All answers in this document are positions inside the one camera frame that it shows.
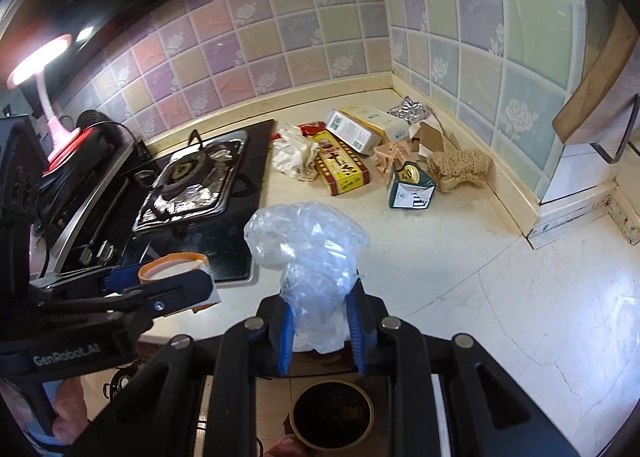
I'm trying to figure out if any green carton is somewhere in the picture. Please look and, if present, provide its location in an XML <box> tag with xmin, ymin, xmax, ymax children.
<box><xmin>386</xmin><ymin>160</ymin><xmax>437</xmax><ymax>211</ymax></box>

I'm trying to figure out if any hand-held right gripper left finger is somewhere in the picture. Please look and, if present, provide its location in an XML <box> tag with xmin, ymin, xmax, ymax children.
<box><xmin>65</xmin><ymin>294</ymin><xmax>296</xmax><ymax>457</ymax></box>

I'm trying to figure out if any tan loofah sponge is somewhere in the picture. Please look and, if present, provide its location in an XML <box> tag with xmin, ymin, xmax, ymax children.
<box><xmin>425</xmin><ymin>150</ymin><xmax>494</xmax><ymax>195</ymax></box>

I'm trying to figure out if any white orange-rimmed paper cup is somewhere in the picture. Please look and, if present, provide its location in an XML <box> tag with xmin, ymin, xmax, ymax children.
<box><xmin>137</xmin><ymin>252</ymin><xmax>222</xmax><ymax>313</ymax></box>

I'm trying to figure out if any red and yellow box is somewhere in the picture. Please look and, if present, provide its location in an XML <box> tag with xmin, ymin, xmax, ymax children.
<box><xmin>312</xmin><ymin>130</ymin><xmax>372</xmax><ymax>198</ymax></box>

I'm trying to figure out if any person's left hand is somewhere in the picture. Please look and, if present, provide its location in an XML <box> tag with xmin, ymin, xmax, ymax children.
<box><xmin>51</xmin><ymin>377</ymin><xmax>97</xmax><ymax>445</ymax></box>

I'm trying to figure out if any white printed carton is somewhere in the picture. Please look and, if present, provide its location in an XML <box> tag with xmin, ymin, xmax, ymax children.
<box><xmin>327</xmin><ymin>110</ymin><xmax>386</xmax><ymax>156</ymax></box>

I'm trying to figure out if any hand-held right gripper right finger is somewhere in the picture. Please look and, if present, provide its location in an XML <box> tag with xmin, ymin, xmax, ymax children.
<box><xmin>345</xmin><ymin>279</ymin><xmax>583</xmax><ymax>457</ymax></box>

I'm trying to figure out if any dark round bin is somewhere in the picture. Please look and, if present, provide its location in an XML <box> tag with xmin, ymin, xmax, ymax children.
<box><xmin>287</xmin><ymin>379</ymin><xmax>376</xmax><ymax>450</ymax></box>

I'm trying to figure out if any white crumpled plastic bag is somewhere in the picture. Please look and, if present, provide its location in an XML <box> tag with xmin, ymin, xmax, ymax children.
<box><xmin>271</xmin><ymin>123</ymin><xmax>321</xmax><ymax>183</ymax></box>

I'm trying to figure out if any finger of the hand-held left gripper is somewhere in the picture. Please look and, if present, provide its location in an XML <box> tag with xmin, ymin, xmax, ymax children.
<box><xmin>42</xmin><ymin>270</ymin><xmax>216</xmax><ymax>334</ymax></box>
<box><xmin>30</xmin><ymin>263</ymin><xmax>146</xmax><ymax>299</ymax></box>

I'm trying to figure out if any pink desk lamp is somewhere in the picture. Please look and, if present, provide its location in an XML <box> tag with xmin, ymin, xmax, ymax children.
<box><xmin>6</xmin><ymin>34</ymin><xmax>118</xmax><ymax>178</ymax></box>

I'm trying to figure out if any black silver-edged appliance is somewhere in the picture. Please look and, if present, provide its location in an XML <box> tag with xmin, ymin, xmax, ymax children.
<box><xmin>30</xmin><ymin>137</ymin><xmax>140</xmax><ymax>283</ymax></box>

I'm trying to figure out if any round gas burner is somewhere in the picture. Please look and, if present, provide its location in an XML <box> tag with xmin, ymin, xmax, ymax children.
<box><xmin>162</xmin><ymin>157</ymin><xmax>213</xmax><ymax>199</ymax></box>

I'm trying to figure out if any pink crumpled wrapper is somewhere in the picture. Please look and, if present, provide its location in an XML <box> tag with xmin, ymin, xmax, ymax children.
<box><xmin>374</xmin><ymin>141</ymin><xmax>414</xmax><ymax>186</ymax></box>

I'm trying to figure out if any crumpled silver foil wrapper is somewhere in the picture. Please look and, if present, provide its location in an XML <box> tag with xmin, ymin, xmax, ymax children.
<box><xmin>387</xmin><ymin>96</ymin><xmax>437</xmax><ymax>126</ymax></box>

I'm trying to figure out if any black glass gas stove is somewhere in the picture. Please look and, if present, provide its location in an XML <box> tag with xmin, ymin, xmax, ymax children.
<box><xmin>65</xmin><ymin>118</ymin><xmax>278</xmax><ymax>284</ymax></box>

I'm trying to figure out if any silver foil burner liner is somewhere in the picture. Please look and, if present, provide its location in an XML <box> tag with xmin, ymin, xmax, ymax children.
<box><xmin>132</xmin><ymin>130</ymin><xmax>251</xmax><ymax>234</ymax></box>

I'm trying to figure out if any yellow and white box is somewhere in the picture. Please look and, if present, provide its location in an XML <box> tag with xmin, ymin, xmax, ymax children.
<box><xmin>340</xmin><ymin>106</ymin><xmax>416</xmax><ymax>144</ymax></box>

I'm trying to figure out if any small white cardboard box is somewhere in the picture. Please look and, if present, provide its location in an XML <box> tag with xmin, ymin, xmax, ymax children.
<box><xmin>410</xmin><ymin>120</ymin><xmax>447</xmax><ymax>159</ymax></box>

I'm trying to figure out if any clear plastic bag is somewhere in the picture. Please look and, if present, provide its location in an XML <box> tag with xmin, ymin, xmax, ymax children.
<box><xmin>244</xmin><ymin>202</ymin><xmax>371</xmax><ymax>355</ymax></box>

